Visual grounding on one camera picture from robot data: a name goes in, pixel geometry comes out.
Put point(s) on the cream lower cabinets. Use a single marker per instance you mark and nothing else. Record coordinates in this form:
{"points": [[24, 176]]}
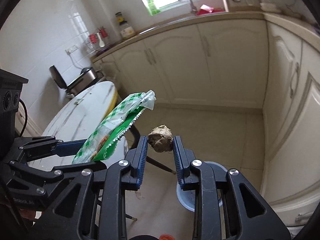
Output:
{"points": [[241, 60]]}

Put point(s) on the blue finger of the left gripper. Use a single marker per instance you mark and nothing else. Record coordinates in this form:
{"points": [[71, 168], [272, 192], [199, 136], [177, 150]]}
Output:
{"points": [[64, 149]]}

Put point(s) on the orange slipper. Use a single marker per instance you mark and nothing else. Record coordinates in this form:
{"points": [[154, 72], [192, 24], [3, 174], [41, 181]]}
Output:
{"points": [[166, 237]]}

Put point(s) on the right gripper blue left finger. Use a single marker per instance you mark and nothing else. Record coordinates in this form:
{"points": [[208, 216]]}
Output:
{"points": [[137, 159]]}

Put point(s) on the white stacked bowls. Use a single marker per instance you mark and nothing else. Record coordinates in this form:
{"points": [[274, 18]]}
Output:
{"points": [[269, 6]]}

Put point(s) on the green checkered snack wrapper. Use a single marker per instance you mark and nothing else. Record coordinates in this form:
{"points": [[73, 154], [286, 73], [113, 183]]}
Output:
{"points": [[101, 144]]}

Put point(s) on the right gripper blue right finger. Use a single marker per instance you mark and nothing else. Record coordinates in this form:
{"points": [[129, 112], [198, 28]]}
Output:
{"points": [[183, 158]]}

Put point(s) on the dark jar yellow label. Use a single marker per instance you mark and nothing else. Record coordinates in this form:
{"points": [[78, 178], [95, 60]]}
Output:
{"points": [[119, 18]]}

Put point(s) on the white spoon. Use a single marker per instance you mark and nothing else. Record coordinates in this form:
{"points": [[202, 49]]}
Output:
{"points": [[101, 42]]}

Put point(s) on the black silver rice cooker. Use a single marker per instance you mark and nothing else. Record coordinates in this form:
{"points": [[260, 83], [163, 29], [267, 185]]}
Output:
{"points": [[87, 77]]}

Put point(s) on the clear jar with label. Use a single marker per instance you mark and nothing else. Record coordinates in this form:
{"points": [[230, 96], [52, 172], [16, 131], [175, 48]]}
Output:
{"points": [[126, 31]]}

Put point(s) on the blue plastic trash bin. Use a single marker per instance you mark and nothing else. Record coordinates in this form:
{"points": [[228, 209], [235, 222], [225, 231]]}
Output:
{"points": [[187, 198]]}

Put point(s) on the wall power outlet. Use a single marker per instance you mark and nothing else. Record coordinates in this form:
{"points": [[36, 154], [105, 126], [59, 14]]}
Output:
{"points": [[71, 49]]}

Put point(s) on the wire rack with red cups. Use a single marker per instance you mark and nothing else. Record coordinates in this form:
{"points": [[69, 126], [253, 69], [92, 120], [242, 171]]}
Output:
{"points": [[92, 41]]}

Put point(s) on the person left hand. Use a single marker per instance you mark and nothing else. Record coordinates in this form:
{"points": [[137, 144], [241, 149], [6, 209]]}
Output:
{"points": [[28, 214]]}

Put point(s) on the green dish soap bottle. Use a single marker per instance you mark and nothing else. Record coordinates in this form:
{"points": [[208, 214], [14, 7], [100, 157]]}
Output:
{"points": [[152, 8]]}

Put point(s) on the red plastic basin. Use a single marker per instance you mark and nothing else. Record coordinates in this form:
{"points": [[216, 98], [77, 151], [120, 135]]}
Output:
{"points": [[205, 9]]}

